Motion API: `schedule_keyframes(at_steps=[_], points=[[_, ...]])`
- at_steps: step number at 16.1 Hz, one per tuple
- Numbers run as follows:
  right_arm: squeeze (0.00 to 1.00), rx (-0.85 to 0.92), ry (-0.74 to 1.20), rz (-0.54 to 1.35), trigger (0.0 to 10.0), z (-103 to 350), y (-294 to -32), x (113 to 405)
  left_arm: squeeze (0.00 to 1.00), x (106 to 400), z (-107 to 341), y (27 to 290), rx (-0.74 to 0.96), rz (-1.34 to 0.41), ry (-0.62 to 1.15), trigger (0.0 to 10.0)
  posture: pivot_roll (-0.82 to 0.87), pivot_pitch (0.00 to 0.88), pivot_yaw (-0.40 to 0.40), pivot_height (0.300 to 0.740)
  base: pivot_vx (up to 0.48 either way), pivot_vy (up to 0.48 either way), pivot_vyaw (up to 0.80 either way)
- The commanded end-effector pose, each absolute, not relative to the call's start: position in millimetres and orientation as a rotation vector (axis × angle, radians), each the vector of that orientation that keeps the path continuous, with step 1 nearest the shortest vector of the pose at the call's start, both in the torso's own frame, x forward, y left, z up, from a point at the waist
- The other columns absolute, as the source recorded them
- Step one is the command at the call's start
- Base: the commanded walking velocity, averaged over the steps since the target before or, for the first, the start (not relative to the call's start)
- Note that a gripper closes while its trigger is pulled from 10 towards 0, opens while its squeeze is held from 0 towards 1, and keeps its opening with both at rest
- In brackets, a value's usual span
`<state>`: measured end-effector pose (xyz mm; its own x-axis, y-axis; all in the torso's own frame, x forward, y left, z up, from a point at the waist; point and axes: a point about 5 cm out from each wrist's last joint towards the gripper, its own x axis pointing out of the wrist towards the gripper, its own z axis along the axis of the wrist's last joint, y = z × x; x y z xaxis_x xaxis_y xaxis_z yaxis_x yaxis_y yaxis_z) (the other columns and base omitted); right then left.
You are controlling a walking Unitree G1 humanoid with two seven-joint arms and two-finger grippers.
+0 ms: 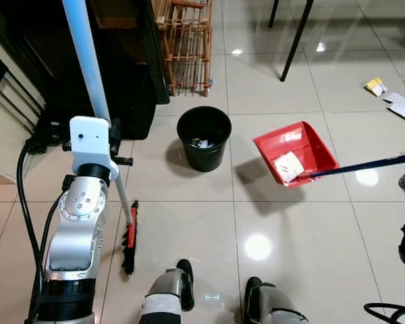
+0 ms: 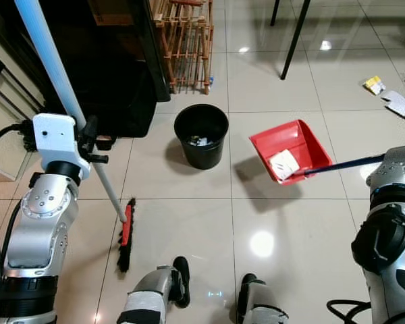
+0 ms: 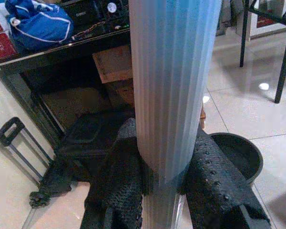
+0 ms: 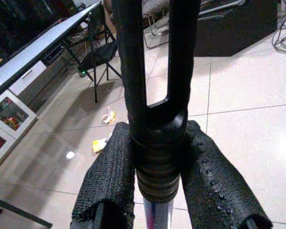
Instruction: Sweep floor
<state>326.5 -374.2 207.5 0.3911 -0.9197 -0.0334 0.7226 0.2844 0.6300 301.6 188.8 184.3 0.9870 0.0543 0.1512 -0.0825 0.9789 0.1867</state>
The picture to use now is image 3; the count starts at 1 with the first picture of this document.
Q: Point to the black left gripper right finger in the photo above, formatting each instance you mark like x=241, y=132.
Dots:
x=217, y=190

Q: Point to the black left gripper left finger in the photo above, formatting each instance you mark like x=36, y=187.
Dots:
x=119, y=186

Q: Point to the black round trash bin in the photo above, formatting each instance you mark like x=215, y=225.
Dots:
x=243, y=152

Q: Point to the black trolley suitcase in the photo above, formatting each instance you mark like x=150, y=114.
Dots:
x=85, y=136

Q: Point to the wood framed brown board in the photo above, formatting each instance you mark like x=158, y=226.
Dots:
x=114, y=64

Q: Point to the black desk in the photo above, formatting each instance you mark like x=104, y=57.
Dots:
x=62, y=66

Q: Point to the black computer case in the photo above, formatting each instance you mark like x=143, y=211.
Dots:
x=93, y=14

